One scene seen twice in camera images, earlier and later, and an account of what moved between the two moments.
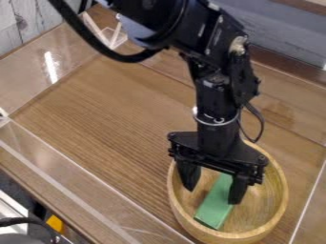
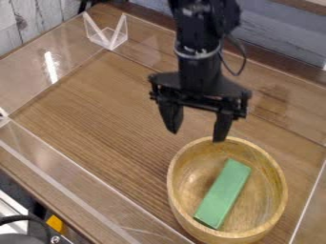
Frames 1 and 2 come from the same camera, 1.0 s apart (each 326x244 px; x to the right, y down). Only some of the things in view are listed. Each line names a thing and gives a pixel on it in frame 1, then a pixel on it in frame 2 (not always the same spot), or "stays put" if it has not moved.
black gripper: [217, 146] → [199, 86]
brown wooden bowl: [250, 219] stays put
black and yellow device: [54, 233] stays put
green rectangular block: [215, 207] stays put
